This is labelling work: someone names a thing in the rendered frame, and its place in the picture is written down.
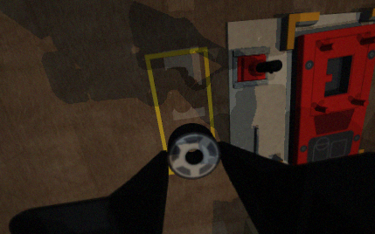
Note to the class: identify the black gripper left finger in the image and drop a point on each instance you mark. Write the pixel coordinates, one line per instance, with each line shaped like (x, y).
(137, 207)

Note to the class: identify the black wheel with grey hub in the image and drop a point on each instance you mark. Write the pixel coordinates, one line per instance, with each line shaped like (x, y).
(197, 164)

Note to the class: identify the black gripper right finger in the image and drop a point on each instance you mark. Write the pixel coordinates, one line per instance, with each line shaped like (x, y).
(277, 196)

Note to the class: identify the yellow tape outline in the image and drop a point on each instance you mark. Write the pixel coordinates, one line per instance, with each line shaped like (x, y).
(148, 57)

